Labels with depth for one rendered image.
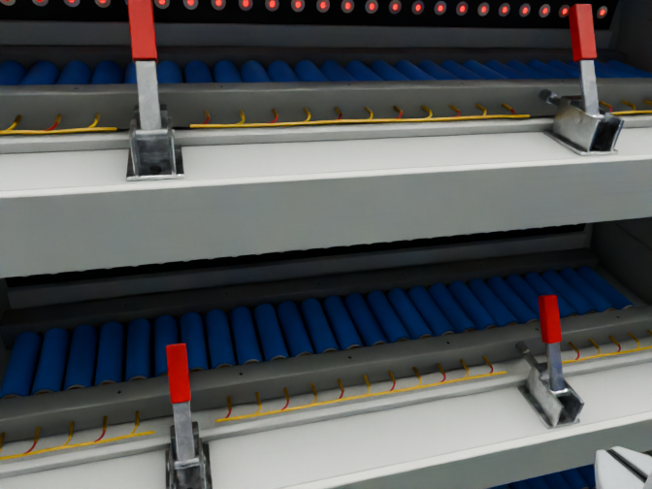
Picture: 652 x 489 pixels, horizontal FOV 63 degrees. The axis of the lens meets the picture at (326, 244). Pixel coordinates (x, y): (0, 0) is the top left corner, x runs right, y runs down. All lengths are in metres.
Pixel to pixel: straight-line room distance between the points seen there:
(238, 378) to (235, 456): 0.05
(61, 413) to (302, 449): 0.16
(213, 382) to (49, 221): 0.17
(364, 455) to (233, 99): 0.25
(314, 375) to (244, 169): 0.18
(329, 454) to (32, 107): 0.28
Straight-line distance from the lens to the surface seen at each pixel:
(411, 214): 0.31
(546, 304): 0.42
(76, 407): 0.40
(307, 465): 0.38
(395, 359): 0.42
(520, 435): 0.43
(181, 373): 0.34
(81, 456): 0.39
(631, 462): 0.21
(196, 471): 0.38
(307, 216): 0.29
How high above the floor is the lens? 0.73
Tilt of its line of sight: 16 degrees down
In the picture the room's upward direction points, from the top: 1 degrees counter-clockwise
